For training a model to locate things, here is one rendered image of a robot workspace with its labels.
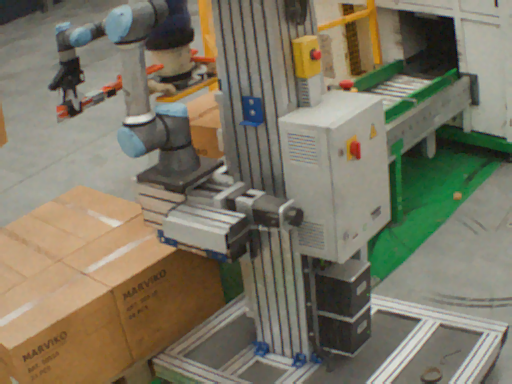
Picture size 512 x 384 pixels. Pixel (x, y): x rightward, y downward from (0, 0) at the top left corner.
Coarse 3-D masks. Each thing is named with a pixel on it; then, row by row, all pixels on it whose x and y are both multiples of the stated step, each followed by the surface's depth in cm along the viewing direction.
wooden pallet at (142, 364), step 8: (216, 312) 349; (192, 328) 339; (176, 336) 332; (184, 336) 335; (168, 344) 328; (152, 352) 322; (144, 360) 318; (128, 368) 311; (136, 368) 315; (144, 368) 319; (152, 368) 330; (120, 376) 308; (128, 376) 312; (136, 376) 316; (144, 376) 320; (152, 376) 324
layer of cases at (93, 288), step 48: (96, 192) 387; (0, 240) 347; (48, 240) 342; (96, 240) 337; (144, 240) 333; (0, 288) 303; (48, 288) 300; (96, 288) 298; (144, 288) 312; (192, 288) 334; (0, 336) 267; (48, 336) 274; (96, 336) 294; (144, 336) 316
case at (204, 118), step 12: (204, 96) 372; (192, 108) 358; (204, 108) 355; (216, 108) 353; (192, 120) 342; (204, 120) 340; (216, 120) 338; (192, 132) 339; (204, 132) 334; (216, 132) 330; (204, 144) 337; (216, 144) 333; (204, 156) 340; (216, 156) 336
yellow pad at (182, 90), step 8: (200, 80) 328; (208, 80) 328; (216, 80) 330; (176, 88) 319; (184, 88) 320; (192, 88) 320; (200, 88) 323; (160, 96) 316; (168, 96) 314; (176, 96) 313; (184, 96) 316
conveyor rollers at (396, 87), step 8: (384, 80) 506; (392, 80) 504; (400, 80) 500; (408, 80) 505; (416, 80) 501; (424, 80) 497; (368, 88) 489; (376, 88) 494; (384, 88) 490; (392, 88) 486; (400, 88) 488; (408, 88) 487; (416, 88) 483; (384, 96) 471; (392, 96) 471; (400, 96) 472; (384, 104) 462
